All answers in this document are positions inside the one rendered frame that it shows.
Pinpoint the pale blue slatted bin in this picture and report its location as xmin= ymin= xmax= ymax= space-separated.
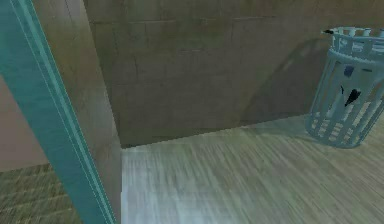
xmin=305 ymin=26 xmax=384 ymax=149

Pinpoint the teal door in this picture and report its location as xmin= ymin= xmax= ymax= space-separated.
xmin=0 ymin=0 xmax=118 ymax=224

